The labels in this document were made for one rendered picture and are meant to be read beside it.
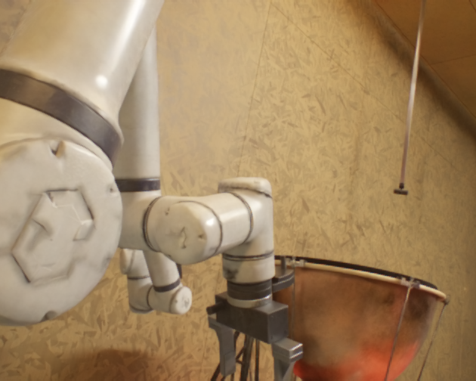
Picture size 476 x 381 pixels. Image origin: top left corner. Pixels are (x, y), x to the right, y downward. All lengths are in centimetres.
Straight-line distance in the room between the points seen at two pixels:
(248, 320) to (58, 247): 46
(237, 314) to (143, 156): 30
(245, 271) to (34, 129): 45
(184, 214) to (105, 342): 177
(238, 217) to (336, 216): 304
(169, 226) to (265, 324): 23
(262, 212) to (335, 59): 318
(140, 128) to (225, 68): 219
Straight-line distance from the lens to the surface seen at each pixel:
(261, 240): 78
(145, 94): 76
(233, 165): 286
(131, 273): 165
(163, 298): 156
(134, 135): 75
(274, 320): 80
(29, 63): 47
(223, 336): 91
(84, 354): 235
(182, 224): 66
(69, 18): 50
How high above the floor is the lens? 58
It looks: 14 degrees up
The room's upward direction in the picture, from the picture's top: 11 degrees clockwise
